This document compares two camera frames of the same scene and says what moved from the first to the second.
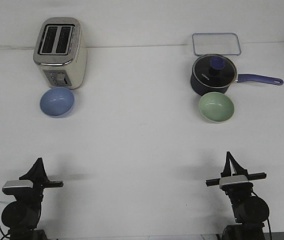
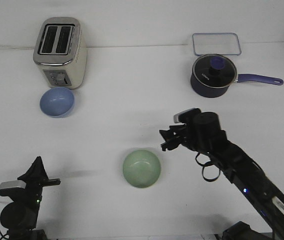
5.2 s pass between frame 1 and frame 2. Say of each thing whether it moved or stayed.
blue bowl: stayed
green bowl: moved
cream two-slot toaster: stayed
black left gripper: stayed
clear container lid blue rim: stayed
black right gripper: moved
